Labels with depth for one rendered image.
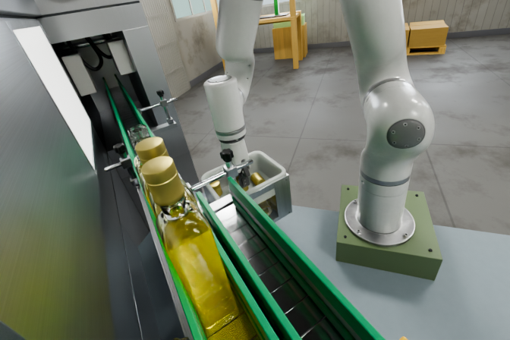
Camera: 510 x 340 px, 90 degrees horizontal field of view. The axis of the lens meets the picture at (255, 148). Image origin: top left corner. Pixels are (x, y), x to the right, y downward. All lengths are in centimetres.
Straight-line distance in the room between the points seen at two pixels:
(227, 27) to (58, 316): 51
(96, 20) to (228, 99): 80
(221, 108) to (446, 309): 74
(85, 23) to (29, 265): 111
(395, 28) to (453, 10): 679
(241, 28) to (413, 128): 38
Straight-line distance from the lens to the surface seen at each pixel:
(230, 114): 65
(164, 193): 29
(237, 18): 57
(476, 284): 95
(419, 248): 84
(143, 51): 133
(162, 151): 34
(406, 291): 87
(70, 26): 131
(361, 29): 56
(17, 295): 26
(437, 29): 604
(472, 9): 744
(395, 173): 69
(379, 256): 84
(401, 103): 56
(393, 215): 79
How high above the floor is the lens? 147
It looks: 31 degrees down
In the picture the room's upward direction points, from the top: 9 degrees counter-clockwise
